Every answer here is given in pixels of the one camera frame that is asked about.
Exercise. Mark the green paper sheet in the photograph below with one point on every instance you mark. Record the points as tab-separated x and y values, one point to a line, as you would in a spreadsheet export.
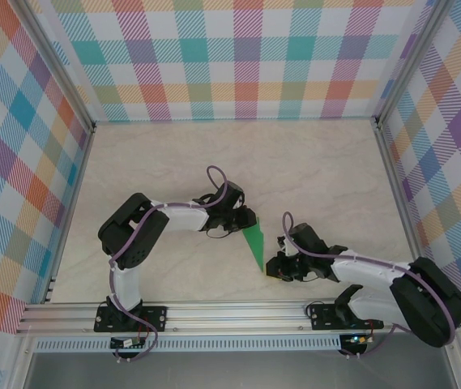
256	243

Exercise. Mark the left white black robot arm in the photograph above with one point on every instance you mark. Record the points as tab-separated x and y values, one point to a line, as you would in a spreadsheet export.
181	219

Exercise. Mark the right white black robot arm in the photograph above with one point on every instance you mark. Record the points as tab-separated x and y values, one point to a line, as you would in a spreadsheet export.
359	271

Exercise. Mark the small green-lit circuit board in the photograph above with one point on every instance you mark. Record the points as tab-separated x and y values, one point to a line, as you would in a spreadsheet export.
357	339

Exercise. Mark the grey metal shelf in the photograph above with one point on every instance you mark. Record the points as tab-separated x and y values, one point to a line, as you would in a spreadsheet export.
234	370

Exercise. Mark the small black circuit board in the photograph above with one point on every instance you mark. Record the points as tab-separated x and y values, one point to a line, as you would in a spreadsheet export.
126	343

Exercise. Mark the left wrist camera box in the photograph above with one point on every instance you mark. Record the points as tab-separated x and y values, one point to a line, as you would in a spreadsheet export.
238	202

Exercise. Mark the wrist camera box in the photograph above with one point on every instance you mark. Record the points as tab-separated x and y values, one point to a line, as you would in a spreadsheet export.
238	202
283	246

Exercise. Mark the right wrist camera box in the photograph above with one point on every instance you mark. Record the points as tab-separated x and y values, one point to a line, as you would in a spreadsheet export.
283	246

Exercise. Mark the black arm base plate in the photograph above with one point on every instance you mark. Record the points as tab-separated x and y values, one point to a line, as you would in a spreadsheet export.
157	318
321	318

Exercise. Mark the long aluminium mounting rail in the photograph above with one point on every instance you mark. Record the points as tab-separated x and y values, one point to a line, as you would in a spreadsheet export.
234	316

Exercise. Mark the aluminium table side rail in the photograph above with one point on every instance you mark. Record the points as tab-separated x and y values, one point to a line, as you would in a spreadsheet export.
77	180
395	182

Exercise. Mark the aluminium frame leg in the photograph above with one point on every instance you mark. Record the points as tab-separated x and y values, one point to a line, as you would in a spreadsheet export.
457	368
21	364

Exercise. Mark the aluminium frame post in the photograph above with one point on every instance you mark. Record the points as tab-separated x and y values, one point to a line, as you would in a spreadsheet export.
64	69
408	61

